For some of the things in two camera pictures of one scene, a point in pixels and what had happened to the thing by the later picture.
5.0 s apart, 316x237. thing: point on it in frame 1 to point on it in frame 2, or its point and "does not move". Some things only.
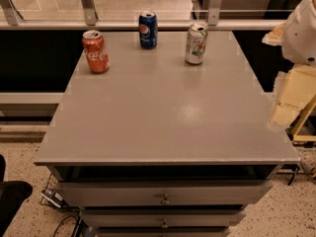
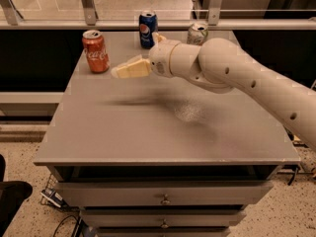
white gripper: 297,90 to 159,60
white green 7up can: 197,43 does not move
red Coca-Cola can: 96,50 does not move
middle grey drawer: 162,218 does not move
